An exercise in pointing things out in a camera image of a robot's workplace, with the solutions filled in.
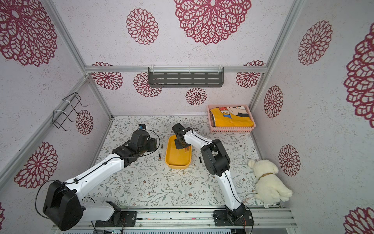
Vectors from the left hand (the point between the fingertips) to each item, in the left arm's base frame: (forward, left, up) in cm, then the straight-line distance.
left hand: (153, 141), depth 84 cm
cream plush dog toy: (-25, -62, -8) cm, 67 cm away
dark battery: (+8, -2, -17) cm, 19 cm away
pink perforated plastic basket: (+19, -44, -13) cm, 50 cm away
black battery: (-3, -28, -17) cm, 33 cm away
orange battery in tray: (+5, -20, -17) cm, 26 cm away
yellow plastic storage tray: (-3, -12, -15) cm, 19 cm away
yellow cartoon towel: (+31, -58, -11) cm, 67 cm away
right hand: (+9, -15, -15) cm, 23 cm away
